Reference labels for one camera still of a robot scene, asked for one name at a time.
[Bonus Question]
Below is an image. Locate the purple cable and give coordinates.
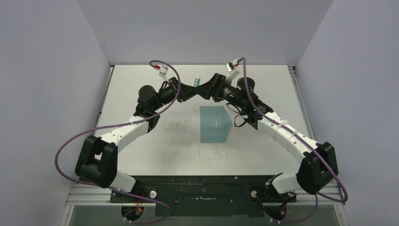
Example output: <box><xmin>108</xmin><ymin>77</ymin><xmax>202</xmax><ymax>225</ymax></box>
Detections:
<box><xmin>55</xmin><ymin>60</ymin><xmax>182</xmax><ymax>188</ymax></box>
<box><xmin>237</xmin><ymin>57</ymin><xmax>349</xmax><ymax>204</ymax></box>

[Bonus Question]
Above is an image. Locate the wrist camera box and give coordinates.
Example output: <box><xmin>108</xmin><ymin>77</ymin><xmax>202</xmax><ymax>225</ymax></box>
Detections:
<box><xmin>158</xmin><ymin>65</ymin><xmax>169</xmax><ymax>82</ymax></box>
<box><xmin>226</xmin><ymin>59</ymin><xmax>240</xmax><ymax>82</ymax></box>

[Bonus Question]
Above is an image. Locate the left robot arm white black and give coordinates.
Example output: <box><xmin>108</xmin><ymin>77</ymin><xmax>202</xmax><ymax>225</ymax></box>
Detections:
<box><xmin>75</xmin><ymin>77</ymin><xmax>202</xmax><ymax>203</ymax></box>

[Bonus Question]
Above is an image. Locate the green glue stick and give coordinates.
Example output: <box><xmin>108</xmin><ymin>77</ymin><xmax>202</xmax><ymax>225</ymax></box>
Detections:
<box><xmin>194</xmin><ymin>75</ymin><xmax>201</xmax><ymax>87</ymax></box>

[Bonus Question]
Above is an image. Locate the right side aluminium rail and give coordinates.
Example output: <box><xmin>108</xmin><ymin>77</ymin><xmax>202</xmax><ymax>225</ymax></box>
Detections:
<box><xmin>287</xmin><ymin>65</ymin><xmax>325</xmax><ymax>145</ymax></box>

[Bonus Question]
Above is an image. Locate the aluminium frame rail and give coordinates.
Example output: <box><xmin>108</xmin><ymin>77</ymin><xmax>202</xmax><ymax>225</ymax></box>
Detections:
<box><xmin>65</xmin><ymin>184</ymin><xmax>343</xmax><ymax>206</ymax></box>

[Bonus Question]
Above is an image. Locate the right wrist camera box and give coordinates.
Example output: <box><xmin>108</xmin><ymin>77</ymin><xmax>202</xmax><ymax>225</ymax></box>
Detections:
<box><xmin>226</xmin><ymin>59</ymin><xmax>240</xmax><ymax>82</ymax></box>

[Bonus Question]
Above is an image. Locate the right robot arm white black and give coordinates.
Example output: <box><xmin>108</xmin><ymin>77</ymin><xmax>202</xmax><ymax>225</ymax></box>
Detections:
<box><xmin>194</xmin><ymin>73</ymin><xmax>338</xmax><ymax>202</ymax></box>

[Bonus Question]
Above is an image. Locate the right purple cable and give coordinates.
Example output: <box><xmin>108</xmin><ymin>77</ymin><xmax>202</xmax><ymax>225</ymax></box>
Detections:
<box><xmin>237</xmin><ymin>57</ymin><xmax>349</xmax><ymax>204</ymax></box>

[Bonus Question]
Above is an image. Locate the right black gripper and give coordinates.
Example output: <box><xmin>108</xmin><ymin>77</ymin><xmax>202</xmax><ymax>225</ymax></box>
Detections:
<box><xmin>193</xmin><ymin>73</ymin><xmax>246</xmax><ymax>110</ymax></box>

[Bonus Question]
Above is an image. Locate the teal envelope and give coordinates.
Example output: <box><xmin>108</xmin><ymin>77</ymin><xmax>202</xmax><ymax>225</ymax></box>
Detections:
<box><xmin>200</xmin><ymin>106</ymin><xmax>232</xmax><ymax>144</ymax></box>

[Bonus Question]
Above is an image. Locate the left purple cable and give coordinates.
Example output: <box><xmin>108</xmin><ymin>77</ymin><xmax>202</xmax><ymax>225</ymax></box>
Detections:
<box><xmin>55</xmin><ymin>60</ymin><xmax>182</xmax><ymax>188</ymax></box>

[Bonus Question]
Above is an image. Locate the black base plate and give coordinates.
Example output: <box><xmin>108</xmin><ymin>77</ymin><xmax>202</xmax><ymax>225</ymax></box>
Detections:
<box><xmin>109</xmin><ymin>175</ymin><xmax>297</xmax><ymax>218</ymax></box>

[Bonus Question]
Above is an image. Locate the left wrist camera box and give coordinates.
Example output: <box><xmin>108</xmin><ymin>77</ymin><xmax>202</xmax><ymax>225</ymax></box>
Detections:
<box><xmin>158</xmin><ymin>65</ymin><xmax>169</xmax><ymax>82</ymax></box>

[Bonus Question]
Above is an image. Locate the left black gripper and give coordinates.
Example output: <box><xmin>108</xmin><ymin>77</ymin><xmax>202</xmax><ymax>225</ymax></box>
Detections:
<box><xmin>152</xmin><ymin>77</ymin><xmax>196</xmax><ymax>112</ymax></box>

